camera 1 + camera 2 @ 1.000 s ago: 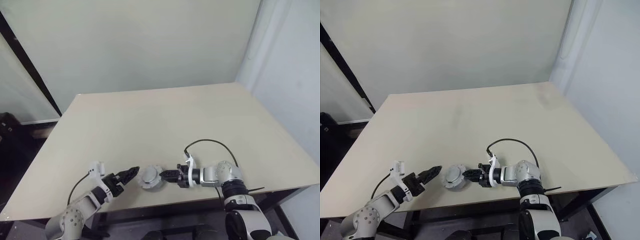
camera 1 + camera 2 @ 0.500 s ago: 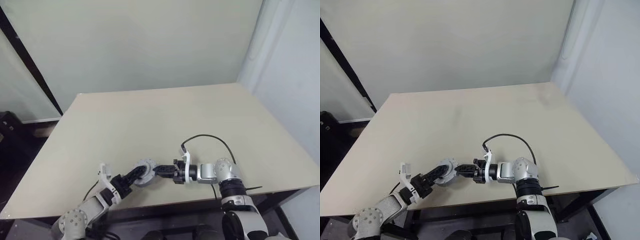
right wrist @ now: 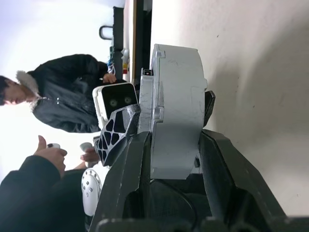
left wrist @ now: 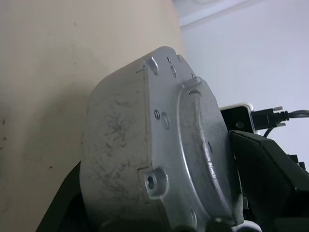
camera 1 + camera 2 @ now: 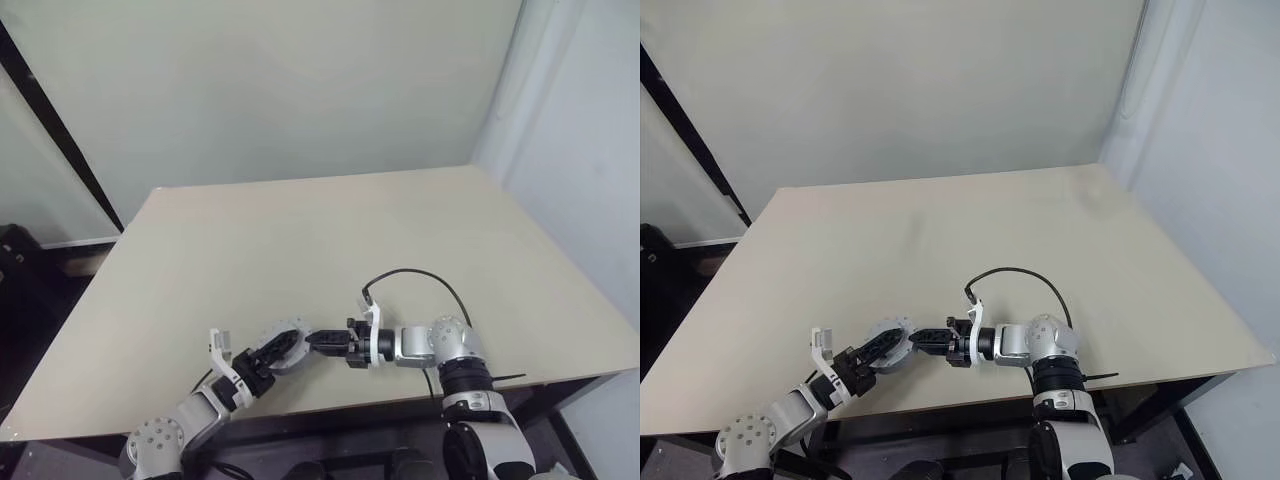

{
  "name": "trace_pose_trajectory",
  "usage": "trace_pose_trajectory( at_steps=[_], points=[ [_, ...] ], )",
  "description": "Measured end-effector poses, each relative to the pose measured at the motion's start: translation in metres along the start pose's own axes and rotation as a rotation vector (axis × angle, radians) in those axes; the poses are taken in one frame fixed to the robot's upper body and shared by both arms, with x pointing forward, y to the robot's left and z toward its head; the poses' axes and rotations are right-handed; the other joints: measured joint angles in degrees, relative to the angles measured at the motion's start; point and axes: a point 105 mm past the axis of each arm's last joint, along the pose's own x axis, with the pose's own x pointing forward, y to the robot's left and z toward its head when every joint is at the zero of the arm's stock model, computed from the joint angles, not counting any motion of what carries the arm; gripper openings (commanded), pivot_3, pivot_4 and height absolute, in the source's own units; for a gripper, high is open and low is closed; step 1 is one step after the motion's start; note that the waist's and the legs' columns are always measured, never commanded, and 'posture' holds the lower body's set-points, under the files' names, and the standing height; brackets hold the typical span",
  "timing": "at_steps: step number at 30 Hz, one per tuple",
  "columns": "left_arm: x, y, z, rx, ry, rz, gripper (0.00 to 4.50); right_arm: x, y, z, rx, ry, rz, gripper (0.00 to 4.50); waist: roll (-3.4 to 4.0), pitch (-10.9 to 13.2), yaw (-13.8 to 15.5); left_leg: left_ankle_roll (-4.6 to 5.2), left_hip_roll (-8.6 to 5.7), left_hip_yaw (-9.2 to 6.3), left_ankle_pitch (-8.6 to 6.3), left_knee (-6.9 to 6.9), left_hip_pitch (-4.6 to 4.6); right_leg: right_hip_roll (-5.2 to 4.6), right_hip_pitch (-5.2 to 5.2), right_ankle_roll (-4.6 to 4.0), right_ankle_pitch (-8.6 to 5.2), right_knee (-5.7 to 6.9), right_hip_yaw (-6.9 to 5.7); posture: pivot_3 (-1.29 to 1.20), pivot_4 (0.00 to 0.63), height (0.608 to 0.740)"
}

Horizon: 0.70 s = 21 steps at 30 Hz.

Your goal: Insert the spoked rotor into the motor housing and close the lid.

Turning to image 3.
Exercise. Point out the white handheld controller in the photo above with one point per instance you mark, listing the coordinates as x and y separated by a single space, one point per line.
85 146
54 146

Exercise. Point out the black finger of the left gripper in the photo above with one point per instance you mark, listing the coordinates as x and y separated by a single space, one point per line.
128 113
209 106

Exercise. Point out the person in plain black clothing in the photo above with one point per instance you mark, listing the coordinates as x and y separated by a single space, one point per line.
29 193

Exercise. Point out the bare hand holding controller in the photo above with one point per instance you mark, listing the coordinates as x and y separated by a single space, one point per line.
91 155
51 157

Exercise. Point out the black metal frame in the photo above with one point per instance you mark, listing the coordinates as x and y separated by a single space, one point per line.
118 29

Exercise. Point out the fur-collar jacket person's hand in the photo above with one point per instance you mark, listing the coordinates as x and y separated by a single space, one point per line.
109 77

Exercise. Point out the grey motor housing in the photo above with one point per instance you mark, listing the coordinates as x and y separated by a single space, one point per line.
181 108

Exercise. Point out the person in fur-collar black jacket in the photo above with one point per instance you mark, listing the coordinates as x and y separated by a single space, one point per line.
60 96

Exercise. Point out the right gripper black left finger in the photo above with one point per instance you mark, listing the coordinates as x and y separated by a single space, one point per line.
123 178

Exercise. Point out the brown wooden strip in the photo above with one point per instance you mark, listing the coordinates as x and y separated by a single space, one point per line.
134 36

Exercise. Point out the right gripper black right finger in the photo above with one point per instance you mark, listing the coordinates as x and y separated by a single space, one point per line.
229 181

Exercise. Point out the white robot head camera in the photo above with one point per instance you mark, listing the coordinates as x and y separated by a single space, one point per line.
116 91

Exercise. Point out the dark cabinet panel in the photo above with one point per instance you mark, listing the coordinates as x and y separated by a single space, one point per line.
144 29

